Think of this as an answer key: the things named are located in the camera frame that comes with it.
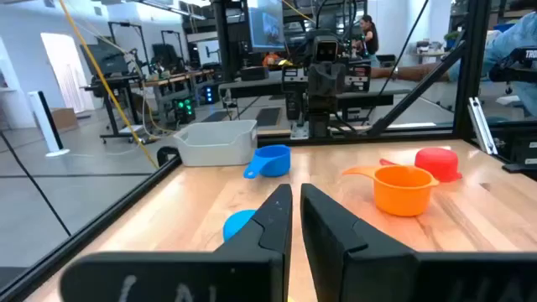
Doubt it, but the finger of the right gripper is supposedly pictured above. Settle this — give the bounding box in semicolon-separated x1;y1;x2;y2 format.
326;62;347;98
308;62;328;98

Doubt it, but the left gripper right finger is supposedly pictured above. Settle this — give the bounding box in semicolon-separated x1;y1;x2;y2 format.
300;182;537;302

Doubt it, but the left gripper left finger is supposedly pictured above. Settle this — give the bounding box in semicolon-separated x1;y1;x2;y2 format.
60;183;294;302

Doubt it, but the light blue measuring cup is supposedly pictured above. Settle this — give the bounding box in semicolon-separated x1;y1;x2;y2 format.
222;209;258;243

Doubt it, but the orange measuring cup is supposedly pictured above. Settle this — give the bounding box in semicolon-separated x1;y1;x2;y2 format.
341;164;441;218

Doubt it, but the red measuring cup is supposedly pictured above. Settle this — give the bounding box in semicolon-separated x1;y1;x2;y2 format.
379;147;463;184

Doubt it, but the person's forearm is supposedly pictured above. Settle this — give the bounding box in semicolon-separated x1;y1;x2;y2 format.
371;63;452;83

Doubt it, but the white plastic basket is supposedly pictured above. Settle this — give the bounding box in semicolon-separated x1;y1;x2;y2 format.
173;119;258;168

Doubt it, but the plain black floor mat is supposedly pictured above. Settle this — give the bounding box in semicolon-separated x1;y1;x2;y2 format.
255;107;282;127

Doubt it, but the person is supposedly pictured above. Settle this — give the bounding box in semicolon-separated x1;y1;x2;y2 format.
356;14;381;58
446;12;537;118

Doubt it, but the hanging display screen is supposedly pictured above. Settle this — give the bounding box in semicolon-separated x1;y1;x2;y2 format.
247;0;286;54

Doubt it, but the device with blue lights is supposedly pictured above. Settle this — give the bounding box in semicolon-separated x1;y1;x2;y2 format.
201;85;219;105

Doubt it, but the wooden workbench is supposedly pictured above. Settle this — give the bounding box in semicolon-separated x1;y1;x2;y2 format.
140;69;216;89

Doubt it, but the computer with green lights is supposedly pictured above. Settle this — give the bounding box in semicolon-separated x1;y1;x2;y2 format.
172;96;196;126

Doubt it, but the silver aluminium bar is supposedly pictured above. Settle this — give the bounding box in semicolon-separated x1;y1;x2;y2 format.
467;96;499;155

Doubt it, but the black rolling desk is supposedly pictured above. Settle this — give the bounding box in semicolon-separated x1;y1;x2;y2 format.
83;75;146;143

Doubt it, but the black desk monitor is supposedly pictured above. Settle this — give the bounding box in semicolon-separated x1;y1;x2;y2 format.
79;44;129;76

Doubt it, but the cardboard box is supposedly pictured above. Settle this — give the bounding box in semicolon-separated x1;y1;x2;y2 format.
50;107;80;132

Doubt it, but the white tower fan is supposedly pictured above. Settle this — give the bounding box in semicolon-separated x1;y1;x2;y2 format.
27;90;71;159

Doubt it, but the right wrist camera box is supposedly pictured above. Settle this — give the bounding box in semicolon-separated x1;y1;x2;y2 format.
312;34;341;64

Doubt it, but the silver mounting bracket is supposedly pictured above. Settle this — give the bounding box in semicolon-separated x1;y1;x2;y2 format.
289;121;310;140

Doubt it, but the black table edge rail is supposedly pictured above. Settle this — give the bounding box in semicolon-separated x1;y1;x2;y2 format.
0;155;184;302

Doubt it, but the yellow cable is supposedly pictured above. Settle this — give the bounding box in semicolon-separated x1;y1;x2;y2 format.
57;0;160;170

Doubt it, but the black floor cable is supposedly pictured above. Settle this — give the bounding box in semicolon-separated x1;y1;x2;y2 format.
0;131;72;237

